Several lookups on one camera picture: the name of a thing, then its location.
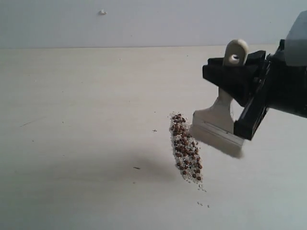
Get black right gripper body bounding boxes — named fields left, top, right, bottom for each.
left=234, top=39, right=307, bottom=140

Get wide white-bristle paint brush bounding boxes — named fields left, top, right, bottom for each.
left=190, top=39, right=248, bottom=159

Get scattered brown pellets and rice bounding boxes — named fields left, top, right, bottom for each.
left=169, top=112, right=207, bottom=193

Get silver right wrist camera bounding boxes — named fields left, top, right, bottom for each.
left=284, top=11, right=307, bottom=67

